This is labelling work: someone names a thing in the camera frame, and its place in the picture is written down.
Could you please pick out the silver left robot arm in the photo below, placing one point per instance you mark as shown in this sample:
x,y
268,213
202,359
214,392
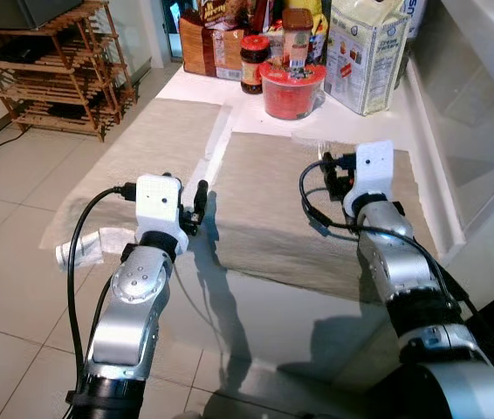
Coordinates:
x,y
133,297

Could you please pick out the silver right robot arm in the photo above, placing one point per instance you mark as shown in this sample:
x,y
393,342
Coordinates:
x,y
395,262

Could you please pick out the beige woven placemat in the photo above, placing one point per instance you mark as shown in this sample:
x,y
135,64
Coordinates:
x,y
142,148
264,201

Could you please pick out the red plastic tub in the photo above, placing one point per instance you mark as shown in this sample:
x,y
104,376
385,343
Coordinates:
x,y
291,96

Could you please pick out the white rolled paper towel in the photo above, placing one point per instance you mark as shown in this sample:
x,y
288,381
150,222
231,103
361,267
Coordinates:
x,y
81,249

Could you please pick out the white cream cracker box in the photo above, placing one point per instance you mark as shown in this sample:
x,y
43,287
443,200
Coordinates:
x,y
365,61

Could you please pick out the brown cardboard food box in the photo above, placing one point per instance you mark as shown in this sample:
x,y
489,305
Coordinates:
x,y
199,48

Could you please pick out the dark jar with red lid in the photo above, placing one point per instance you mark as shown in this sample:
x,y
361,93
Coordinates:
x,y
254,70

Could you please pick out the wooden slatted shelf rack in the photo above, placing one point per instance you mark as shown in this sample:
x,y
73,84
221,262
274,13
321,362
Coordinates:
x,y
55,87

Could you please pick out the brown capped sauce bottle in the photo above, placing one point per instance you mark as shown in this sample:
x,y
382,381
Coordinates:
x,y
298,39

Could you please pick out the yellow snack packet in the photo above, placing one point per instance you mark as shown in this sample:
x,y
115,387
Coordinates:
x,y
320,17

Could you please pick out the black appliance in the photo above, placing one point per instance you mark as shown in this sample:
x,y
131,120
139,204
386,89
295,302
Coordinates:
x,y
11,10

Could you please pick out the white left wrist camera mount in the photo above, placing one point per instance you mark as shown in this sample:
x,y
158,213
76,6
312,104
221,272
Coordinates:
x,y
158,201

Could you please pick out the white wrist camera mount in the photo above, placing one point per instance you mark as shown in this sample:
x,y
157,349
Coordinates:
x,y
373,166
158,201

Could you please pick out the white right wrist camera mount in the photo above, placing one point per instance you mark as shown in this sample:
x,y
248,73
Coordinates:
x,y
373,166

